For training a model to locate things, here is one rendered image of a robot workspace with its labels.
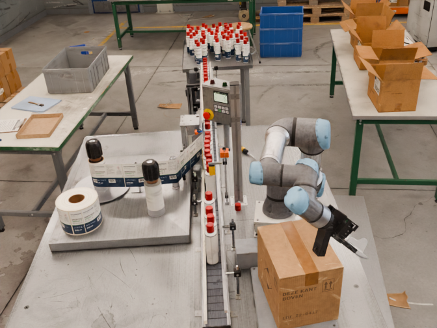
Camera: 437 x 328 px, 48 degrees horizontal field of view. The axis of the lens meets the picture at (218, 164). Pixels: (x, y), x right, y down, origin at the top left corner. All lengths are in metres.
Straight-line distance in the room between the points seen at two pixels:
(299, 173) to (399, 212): 2.56
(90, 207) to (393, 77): 2.27
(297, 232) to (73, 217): 1.06
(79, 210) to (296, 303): 1.10
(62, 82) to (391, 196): 2.88
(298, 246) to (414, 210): 2.32
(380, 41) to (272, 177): 2.96
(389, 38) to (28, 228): 3.30
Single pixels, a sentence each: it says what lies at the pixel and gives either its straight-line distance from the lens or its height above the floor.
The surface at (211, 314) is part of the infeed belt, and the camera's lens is 1.98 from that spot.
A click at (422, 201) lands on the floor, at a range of 4.24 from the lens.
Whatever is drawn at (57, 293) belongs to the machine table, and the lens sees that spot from 2.28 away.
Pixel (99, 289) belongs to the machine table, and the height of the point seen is 0.83.
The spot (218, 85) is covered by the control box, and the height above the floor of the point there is 1.48.
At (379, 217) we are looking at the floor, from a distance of 3.97.
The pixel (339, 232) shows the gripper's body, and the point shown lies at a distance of 1.63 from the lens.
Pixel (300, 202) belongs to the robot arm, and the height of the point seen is 1.49.
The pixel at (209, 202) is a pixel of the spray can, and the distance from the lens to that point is 2.25.
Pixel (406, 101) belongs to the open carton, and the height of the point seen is 0.86.
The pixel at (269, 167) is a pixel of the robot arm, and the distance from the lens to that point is 1.57.
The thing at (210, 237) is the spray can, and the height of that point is 1.03.
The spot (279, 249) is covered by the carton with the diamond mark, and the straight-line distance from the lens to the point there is 1.87.
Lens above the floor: 2.35
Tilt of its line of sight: 31 degrees down
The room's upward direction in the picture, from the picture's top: 3 degrees counter-clockwise
